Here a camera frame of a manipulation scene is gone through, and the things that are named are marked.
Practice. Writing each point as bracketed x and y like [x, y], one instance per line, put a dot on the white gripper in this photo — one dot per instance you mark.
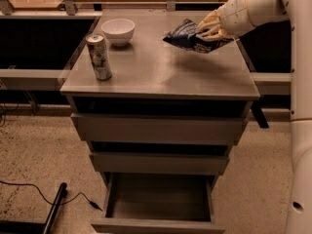
[234, 16]

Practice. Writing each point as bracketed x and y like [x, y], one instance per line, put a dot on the blue chip bag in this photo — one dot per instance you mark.
[184, 37]

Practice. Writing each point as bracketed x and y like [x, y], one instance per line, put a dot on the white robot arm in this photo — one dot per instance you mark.
[299, 219]

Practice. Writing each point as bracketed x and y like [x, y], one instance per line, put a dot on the grey drawer cabinet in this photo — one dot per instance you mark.
[160, 130]

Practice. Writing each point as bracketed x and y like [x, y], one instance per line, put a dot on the grey top drawer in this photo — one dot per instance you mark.
[165, 130]

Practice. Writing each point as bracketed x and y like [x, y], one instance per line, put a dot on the grey middle drawer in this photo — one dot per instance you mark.
[158, 163]

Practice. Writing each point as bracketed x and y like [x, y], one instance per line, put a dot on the grey open bottom drawer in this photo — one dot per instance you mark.
[157, 204]

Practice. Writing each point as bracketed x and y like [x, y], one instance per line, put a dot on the white ceramic bowl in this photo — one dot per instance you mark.
[118, 32]

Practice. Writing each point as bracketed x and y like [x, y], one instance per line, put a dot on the tall patterned drink can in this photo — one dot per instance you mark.
[98, 55]

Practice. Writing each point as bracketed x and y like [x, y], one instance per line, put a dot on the black pole on floor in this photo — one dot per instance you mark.
[54, 208]

